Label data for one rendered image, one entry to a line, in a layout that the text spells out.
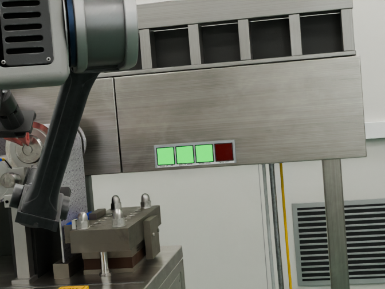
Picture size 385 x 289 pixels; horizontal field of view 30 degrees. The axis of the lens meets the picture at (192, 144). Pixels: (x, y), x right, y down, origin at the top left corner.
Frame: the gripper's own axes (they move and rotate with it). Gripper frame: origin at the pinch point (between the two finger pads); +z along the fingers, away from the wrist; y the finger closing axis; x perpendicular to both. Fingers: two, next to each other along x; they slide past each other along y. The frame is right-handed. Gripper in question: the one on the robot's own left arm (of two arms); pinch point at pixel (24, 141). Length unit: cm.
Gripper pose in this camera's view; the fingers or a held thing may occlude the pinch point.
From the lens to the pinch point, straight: 194.1
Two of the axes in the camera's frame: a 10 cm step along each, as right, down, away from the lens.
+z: 1.3, 5.9, 8.0
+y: 9.9, -0.1, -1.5
